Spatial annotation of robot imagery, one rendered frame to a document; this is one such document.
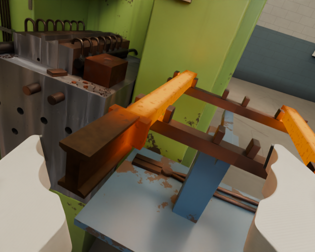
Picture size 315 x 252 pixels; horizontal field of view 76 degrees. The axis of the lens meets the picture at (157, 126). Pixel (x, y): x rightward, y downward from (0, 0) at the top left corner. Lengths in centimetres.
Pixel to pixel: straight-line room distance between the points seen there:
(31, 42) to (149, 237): 61
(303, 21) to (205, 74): 656
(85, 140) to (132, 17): 95
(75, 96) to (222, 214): 49
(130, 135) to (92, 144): 7
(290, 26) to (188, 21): 645
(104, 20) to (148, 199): 88
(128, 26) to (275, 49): 618
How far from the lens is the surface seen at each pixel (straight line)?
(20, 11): 95
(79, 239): 105
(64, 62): 68
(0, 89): 79
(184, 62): 67
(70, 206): 90
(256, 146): 28
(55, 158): 78
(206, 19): 66
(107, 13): 113
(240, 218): 59
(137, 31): 107
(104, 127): 18
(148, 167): 56
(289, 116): 48
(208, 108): 117
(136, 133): 22
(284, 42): 706
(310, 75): 761
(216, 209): 57
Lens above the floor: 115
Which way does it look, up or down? 29 degrees down
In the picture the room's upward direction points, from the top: 18 degrees clockwise
